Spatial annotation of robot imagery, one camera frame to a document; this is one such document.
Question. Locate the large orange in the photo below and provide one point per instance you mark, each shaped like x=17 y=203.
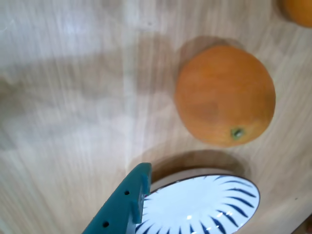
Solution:
x=224 y=96

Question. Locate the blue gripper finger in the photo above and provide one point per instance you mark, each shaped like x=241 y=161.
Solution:
x=122 y=207

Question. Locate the small orange with green stem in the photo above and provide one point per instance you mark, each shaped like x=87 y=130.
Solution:
x=301 y=9

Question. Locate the white plate with blue strokes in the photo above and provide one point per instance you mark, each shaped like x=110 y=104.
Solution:
x=200 y=209

